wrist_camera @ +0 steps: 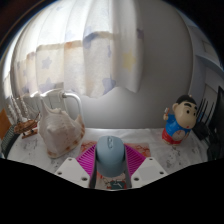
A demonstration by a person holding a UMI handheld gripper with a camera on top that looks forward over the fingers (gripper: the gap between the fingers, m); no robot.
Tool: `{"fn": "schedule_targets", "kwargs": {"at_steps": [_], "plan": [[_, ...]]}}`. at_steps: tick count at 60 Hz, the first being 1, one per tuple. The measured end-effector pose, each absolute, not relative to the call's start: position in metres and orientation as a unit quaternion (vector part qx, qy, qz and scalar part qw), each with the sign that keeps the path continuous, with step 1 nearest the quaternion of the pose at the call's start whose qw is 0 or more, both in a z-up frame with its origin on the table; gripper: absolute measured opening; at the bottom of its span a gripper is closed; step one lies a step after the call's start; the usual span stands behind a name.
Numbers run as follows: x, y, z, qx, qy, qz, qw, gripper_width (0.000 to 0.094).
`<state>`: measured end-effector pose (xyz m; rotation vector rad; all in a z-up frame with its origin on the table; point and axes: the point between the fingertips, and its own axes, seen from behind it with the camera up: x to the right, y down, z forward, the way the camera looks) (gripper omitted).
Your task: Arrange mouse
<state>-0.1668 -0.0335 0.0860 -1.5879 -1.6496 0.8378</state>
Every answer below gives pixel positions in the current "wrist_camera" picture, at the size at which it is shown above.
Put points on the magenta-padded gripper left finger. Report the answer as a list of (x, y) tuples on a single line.
[(75, 170)]

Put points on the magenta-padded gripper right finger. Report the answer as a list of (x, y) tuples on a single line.
[(145, 169)]

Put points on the light blue computer mouse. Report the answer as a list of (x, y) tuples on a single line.
[(110, 155)]

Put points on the white cartoon-print tablecloth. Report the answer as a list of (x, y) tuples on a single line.
[(173, 153)]

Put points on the large white conch shell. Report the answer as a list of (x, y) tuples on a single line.
[(60, 133)]

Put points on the cartoon boy figurine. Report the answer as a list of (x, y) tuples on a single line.
[(178, 125)]

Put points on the wooden model sailing ship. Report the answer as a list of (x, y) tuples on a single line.
[(25, 126)]

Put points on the black router with antennas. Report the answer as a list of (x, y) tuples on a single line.
[(202, 128)]

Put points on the white radiator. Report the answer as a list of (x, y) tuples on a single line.
[(55, 98)]

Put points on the brown wooden chair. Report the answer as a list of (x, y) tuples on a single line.
[(3, 125)]

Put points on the black computer monitor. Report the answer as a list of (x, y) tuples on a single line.
[(218, 126)]

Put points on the white star-print curtain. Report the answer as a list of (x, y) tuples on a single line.
[(83, 43)]

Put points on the white wall shelf unit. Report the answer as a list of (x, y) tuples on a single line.
[(210, 63)]

